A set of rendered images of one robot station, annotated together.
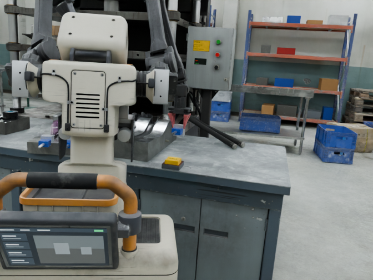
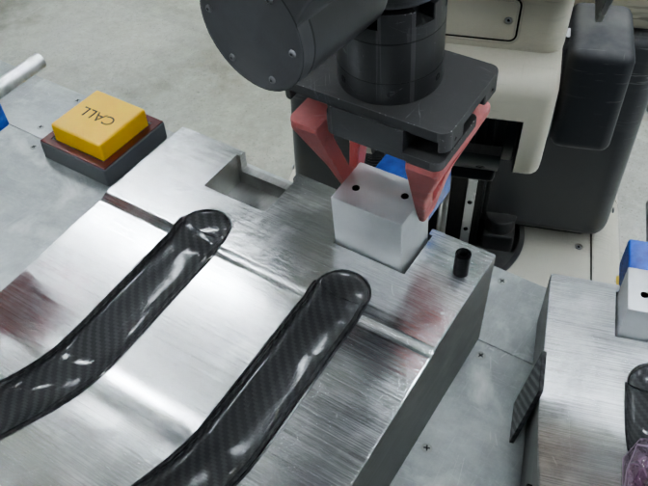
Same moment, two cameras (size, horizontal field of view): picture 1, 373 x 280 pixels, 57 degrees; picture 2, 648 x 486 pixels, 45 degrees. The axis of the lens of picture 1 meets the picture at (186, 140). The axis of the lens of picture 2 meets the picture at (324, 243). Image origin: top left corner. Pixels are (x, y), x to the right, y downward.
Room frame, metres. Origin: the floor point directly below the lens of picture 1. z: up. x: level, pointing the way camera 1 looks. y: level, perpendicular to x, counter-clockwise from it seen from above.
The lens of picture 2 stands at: (1.91, 0.44, 1.26)
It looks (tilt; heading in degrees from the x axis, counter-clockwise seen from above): 47 degrees down; 201
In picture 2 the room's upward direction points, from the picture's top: 2 degrees counter-clockwise
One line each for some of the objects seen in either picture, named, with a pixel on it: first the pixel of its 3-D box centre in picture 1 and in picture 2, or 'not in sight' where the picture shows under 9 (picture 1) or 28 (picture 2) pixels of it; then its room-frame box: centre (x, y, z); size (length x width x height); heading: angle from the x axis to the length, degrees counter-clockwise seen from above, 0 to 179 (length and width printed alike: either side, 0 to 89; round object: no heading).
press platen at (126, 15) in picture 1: (113, 28); not in sight; (2.76, 0.61, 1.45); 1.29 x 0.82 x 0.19; 77
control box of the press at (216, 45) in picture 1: (203, 135); not in sight; (2.41, -0.12, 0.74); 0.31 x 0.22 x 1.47; 77
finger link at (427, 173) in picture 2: not in sight; (408, 151); (1.57, 0.36, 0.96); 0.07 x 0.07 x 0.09; 77
